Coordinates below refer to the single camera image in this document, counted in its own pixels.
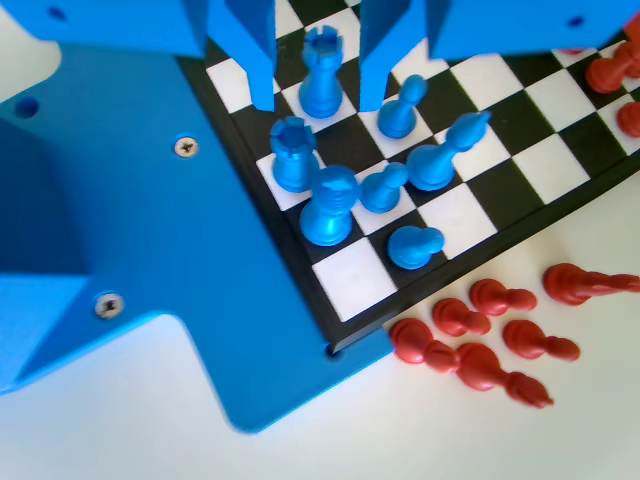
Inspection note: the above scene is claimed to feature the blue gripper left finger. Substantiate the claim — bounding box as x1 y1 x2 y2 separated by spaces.
207 0 277 112

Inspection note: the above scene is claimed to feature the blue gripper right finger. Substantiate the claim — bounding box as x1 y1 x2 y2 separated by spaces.
359 0 431 112

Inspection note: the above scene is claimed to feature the blue chess rook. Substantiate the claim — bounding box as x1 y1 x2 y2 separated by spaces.
298 25 344 120
269 115 321 194

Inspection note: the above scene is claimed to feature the blue chess pawn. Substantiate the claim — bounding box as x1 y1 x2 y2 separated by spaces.
359 162 410 214
377 74 429 140
388 225 446 270

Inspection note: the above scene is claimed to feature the blue chess bishop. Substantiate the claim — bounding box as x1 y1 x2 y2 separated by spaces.
405 112 492 192

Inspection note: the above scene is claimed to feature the red chess pawn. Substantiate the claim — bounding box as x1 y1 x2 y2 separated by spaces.
432 298 492 337
502 319 581 361
615 102 640 136
584 42 640 94
469 278 538 317

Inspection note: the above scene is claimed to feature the black and white chessboard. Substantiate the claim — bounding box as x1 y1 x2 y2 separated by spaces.
177 0 640 356

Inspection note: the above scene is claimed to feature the blue base mounting plate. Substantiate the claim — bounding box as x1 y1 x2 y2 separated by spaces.
0 42 396 434

